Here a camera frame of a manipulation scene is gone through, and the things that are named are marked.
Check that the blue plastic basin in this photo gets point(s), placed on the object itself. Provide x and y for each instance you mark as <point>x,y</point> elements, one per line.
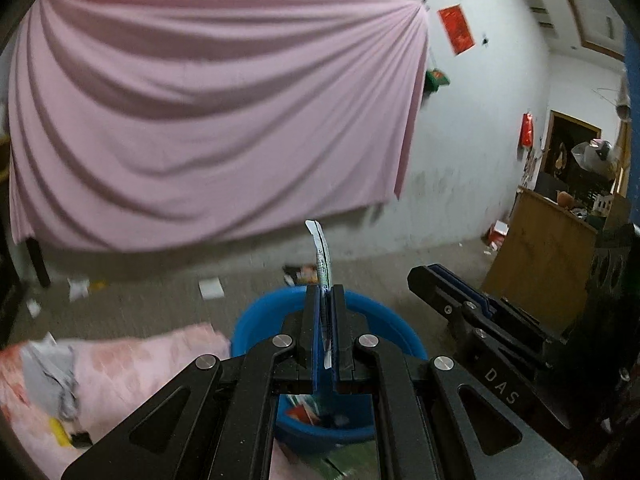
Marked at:
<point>260,320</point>

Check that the grey wrapper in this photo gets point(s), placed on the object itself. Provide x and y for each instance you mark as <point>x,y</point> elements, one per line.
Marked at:
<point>50,370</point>

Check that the red white carton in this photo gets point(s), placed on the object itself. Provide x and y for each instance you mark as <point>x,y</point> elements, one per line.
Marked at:
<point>498,234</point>

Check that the white crumpled wrapper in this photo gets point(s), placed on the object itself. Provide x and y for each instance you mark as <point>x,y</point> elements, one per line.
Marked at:
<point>78,290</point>

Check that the white paper sheet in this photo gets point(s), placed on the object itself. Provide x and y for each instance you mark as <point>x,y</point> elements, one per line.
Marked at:
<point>211,288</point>

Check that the clear plastic bag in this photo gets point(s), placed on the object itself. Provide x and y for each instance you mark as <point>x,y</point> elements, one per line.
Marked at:
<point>592,157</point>

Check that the wooden cabinet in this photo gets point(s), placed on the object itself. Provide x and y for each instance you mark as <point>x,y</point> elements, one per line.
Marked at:
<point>540,250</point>

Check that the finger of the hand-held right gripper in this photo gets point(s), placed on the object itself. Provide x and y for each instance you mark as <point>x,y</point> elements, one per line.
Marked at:
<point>435,290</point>
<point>515,317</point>

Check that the green cap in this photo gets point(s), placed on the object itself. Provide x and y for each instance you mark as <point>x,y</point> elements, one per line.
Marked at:
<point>437,80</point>

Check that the red hanging packet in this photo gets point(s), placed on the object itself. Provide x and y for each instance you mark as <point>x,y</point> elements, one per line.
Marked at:
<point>526,130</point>

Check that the red paper envelope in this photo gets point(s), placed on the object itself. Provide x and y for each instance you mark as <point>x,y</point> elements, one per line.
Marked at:
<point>456,29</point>

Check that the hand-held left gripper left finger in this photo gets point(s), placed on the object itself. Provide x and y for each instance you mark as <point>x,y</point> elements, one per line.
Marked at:
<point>315,340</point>

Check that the white printed wrapper strip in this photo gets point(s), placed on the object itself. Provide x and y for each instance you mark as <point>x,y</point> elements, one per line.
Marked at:
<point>320,255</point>

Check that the hanging lamp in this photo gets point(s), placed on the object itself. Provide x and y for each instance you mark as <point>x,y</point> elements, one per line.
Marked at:
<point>623,105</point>

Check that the pink floral blanket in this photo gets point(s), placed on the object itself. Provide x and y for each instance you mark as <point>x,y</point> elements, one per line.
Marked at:
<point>150,360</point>

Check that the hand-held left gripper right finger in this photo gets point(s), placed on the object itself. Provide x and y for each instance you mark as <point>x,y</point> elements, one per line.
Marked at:
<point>336,345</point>

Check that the pink hanging sheet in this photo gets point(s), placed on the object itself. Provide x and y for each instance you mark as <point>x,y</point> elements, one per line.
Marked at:
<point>200,110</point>

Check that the small white scrap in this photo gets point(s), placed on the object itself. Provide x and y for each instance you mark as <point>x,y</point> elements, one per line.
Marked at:
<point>32,308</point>

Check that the black orange snack packet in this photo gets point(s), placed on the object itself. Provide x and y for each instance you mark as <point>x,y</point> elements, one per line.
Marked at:
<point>300,275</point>

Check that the small orange object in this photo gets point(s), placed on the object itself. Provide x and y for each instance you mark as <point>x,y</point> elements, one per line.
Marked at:
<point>566,199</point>

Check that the small white model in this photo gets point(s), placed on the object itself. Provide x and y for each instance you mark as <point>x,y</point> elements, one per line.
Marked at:
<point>603,205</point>

